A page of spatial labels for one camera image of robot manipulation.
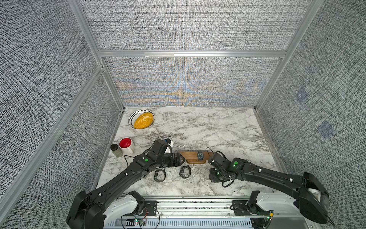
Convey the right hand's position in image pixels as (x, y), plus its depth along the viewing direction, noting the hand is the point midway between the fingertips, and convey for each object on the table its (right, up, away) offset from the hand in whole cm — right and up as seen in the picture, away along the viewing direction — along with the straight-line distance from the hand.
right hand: (210, 174), depth 80 cm
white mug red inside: (-52, +14, +14) cm, 56 cm away
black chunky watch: (-29, -2, +5) cm, 30 cm away
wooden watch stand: (-11, +9, +4) cm, 14 cm away
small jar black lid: (-56, +12, +6) cm, 58 cm away
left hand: (-16, +9, -3) cm, 18 cm away
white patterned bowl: (-53, +35, +33) cm, 72 cm away
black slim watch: (-5, +10, +4) cm, 12 cm away
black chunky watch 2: (-16, +1, +2) cm, 16 cm away
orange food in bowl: (-43, +30, +22) cm, 57 cm away
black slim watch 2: (+4, +1, -17) cm, 17 cm away
